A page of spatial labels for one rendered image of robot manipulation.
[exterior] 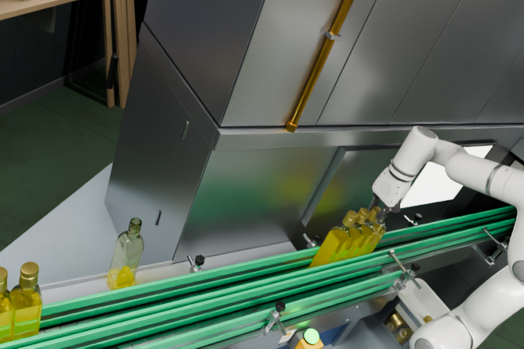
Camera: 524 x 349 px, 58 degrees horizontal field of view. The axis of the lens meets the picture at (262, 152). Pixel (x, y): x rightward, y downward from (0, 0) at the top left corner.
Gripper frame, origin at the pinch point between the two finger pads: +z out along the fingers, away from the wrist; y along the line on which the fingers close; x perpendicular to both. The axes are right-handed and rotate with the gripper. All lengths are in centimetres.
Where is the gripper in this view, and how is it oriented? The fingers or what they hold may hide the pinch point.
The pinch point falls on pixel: (377, 209)
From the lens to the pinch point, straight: 161.7
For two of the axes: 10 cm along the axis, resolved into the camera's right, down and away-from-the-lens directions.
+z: -3.3, 7.8, 5.2
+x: 8.2, -0.4, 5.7
